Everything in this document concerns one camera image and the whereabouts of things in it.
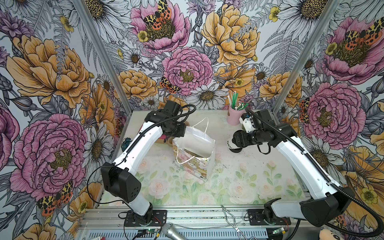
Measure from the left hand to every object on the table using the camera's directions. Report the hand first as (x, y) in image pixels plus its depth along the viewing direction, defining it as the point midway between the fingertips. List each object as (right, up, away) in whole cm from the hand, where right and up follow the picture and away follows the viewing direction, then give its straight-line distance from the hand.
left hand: (180, 137), depth 79 cm
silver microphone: (-3, -42, -11) cm, 43 cm away
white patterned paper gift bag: (+7, -11, +13) cm, 18 cm away
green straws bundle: (+34, +24, +26) cm, 49 cm away
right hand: (+31, -3, -4) cm, 31 cm away
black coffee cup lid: (+32, -10, +19) cm, 39 cm away
